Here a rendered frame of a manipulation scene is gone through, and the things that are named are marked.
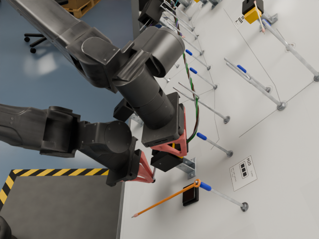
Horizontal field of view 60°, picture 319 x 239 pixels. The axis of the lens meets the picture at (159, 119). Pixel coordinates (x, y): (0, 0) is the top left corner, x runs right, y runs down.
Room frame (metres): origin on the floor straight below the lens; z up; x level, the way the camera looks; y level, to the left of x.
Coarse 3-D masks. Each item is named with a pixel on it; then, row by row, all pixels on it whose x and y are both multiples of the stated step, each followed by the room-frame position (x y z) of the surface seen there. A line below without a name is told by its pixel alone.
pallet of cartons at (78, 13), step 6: (72, 0) 4.18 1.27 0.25; (78, 0) 4.24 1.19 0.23; (84, 0) 4.41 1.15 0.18; (90, 0) 4.59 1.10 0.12; (96, 0) 4.91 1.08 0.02; (66, 6) 4.21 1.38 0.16; (72, 6) 4.19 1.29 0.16; (78, 6) 4.21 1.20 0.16; (90, 6) 4.62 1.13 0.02; (78, 12) 4.14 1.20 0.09; (84, 12) 4.34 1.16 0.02
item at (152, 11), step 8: (152, 0) 1.12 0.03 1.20; (144, 8) 1.13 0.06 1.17; (152, 8) 1.10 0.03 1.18; (160, 8) 1.12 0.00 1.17; (144, 16) 1.08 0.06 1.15; (152, 16) 1.07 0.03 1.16; (160, 16) 1.09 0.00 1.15; (144, 24) 1.10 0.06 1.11; (152, 24) 1.08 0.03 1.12; (160, 24) 1.12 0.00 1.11; (168, 24) 1.11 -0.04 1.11
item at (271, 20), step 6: (246, 0) 0.63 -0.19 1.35; (252, 0) 0.61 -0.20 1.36; (258, 0) 0.61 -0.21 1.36; (246, 6) 0.61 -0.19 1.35; (252, 6) 0.59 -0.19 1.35; (258, 6) 0.59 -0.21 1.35; (246, 12) 0.60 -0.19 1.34; (264, 12) 0.61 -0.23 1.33; (258, 18) 0.61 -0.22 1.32; (264, 18) 0.62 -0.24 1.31; (270, 18) 0.61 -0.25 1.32; (276, 18) 0.60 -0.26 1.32; (270, 24) 0.60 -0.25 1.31
